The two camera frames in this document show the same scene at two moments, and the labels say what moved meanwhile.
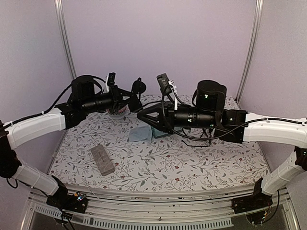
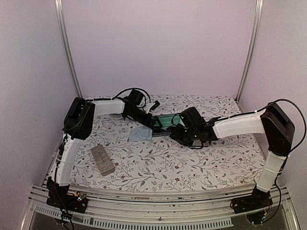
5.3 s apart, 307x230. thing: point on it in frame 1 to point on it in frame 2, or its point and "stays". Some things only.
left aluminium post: x=61 y=22 stays
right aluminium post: x=258 y=15 stays
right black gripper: x=165 y=121 to x=176 y=134
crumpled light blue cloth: x=143 y=132 stays
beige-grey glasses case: x=102 y=159 stays
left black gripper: x=118 y=102 to x=151 y=124
